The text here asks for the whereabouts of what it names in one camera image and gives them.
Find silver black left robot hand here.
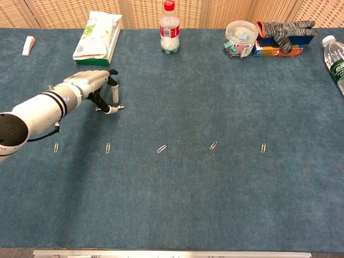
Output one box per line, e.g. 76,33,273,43
63,69,126,115

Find clear jar of binder clips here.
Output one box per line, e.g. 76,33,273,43
221,20,259,59

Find green white snack bag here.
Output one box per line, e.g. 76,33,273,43
75,23,121,67

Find white green tissue pack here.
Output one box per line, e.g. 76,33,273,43
72,10,123,60

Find woven rattan folding screen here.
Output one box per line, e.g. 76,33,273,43
0,0,344,30

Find white pink paper block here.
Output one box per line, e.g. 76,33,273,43
21,35,37,57

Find red label plastic bottle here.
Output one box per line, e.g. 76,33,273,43
159,0,181,54

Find orange blue printed box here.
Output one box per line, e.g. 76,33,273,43
252,40,304,58

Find grey knit work glove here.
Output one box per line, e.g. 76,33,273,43
255,20,319,54

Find dark blue box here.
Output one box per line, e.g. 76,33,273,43
257,34,315,48

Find green label water bottle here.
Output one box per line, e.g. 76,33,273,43
321,35,344,97

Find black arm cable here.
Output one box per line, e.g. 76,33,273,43
26,121,61,142

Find aluminium profile rail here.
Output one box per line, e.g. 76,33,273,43
32,249,312,258

